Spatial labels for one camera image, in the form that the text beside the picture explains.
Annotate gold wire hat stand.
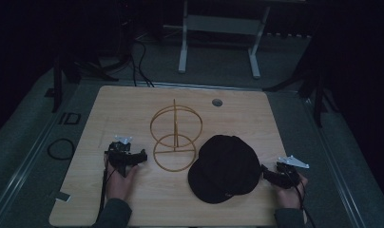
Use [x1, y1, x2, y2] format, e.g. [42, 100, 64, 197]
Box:
[149, 98, 203, 174]

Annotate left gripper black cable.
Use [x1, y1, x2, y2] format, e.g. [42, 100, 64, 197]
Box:
[97, 164, 117, 222]

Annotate black cap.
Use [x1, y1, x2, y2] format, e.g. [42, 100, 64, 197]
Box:
[187, 134, 263, 205]

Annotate black floor cables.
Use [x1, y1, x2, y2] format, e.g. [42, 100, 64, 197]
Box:
[128, 39, 156, 88]

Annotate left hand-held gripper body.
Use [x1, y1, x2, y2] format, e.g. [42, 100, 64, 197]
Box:
[104, 135, 138, 178]

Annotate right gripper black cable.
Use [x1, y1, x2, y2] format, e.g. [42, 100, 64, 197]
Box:
[283, 165, 317, 228]

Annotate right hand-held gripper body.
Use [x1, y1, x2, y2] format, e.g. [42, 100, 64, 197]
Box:
[275, 154, 310, 190]

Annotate black cable loop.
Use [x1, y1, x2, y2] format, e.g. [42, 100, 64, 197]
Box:
[47, 138, 76, 162]

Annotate black tripod stand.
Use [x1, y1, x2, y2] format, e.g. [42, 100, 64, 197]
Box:
[50, 51, 120, 114]
[263, 61, 338, 129]

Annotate person's right hand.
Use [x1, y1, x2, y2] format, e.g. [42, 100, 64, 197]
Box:
[273, 172, 309, 211]

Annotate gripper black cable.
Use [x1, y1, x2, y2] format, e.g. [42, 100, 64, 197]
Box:
[283, 165, 317, 228]
[97, 164, 117, 222]

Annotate white metal stand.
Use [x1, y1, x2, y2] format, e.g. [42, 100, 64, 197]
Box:
[178, 0, 272, 80]

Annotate person's left hand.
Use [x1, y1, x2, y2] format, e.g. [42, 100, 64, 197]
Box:
[104, 155, 141, 201]

